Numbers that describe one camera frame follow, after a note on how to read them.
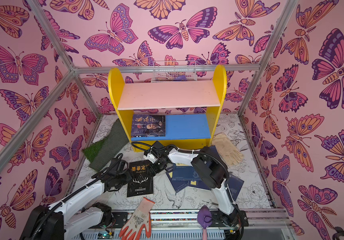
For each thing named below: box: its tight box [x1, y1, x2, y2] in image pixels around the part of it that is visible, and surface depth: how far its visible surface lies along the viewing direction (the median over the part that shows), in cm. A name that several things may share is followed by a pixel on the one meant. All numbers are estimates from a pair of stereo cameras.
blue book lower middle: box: [187, 180, 212, 190], surface depth 84 cm
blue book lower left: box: [165, 166, 189, 193], surface depth 85 cm
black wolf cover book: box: [131, 133, 166, 138], surface depth 90 cm
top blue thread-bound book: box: [172, 166, 202, 181], surface depth 87 cm
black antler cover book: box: [126, 159, 154, 198], surface depth 86 cm
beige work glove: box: [211, 132, 244, 167], surface depth 103 cm
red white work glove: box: [118, 197, 156, 240], surface depth 73 cm
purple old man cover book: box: [131, 114, 166, 135], surface depth 94 cm
